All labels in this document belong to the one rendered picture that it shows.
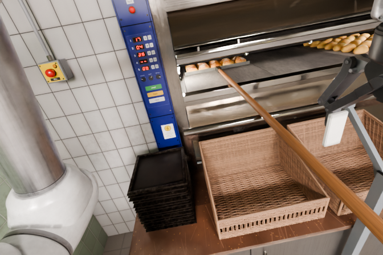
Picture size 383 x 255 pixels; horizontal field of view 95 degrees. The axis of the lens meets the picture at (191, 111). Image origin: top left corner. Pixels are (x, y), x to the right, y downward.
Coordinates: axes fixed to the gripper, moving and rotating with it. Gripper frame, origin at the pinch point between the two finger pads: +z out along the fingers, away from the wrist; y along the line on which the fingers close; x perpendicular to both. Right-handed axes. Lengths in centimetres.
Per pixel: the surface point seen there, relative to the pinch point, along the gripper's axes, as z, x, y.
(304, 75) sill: 23, 50, -80
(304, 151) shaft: 13.9, 3.9, -17.3
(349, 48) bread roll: 23, 102, -104
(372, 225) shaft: 13.6, 2.5, 2.2
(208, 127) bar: 18, -18, -44
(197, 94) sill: 19, -17, -81
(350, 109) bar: 25, 43, -41
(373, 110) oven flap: 64, 105, -78
